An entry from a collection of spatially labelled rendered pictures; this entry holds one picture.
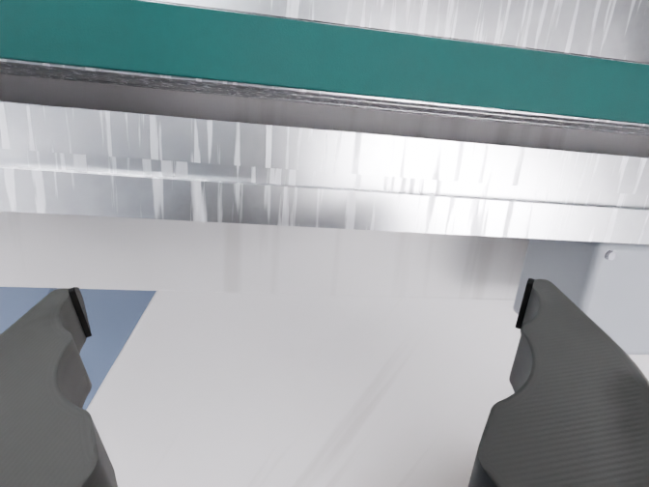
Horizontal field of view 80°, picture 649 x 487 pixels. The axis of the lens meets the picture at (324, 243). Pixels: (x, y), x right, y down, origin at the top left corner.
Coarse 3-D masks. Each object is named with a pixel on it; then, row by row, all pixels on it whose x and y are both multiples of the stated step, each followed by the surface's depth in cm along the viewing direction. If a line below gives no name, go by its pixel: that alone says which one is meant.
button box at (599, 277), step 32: (544, 256) 25; (576, 256) 23; (608, 256) 21; (640, 256) 21; (576, 288) 22; (608, 288) 22; (640, 288) 22; (608, 320) 22; (640, 320) 23; (640, 352) 23
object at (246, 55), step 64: (0, 0) 16; (64, 0) 16; (128, 0) 16; (192, 0) 19; (256, 0) 20; (320, 0) 20; (384, 0) 20; (448, 0) 21; (512, 0) 21; (576, 0) 21; (640, 0) 22; (0, 64) 18; (64, 64) 17; (128, 64) 17; (192, 64) 17; (256, 64) 18; (320, 64) 18; (384, 64) 18; (448, 64) 19; (512, 64) 19; (576, 64) 19; (640, 64) 20; (576, 128) 28; (640, 128) 23
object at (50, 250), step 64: (320, 128) 27; (384, 128) 28; (448, 128) 28; (512, 128) 29; (0, 256) 27; (64, 256) 27; (128, 256) 28; (192, 256) 29; (256, 256) 29; (320, 256) 30; (384, 256) 30; (448, 256) 31; (512, 256) 32
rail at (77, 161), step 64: (0, 128) 16; (64, 128) 16; (128, 128) 16; (192, 128) 17; (256, 128) 17; (0, 192) 17; (64, 192) 17; (128, 192) 17; (192, 192) 18; (256, 192) 18; (320, 192) 18; (384, 192) 19; (448, 192) 20; (512, 192) 20; (576, 192) 21; (640, 192) 20
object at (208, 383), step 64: (192, 320) 30; (256, 320) 31; (320, 320) 31; (384, 320) 32; (448, 320) 33; (512, 320) 34; (128, 384) 31; (192, 384) 32; (256, 384) 32; (320, 384) 33; (384, 384) 34; (448, 384) 35; (128, 448) 33; (192, 448) 33; (256, 448) 34; (320, 448) 35; (384, 448) 36; (448, 448) 37
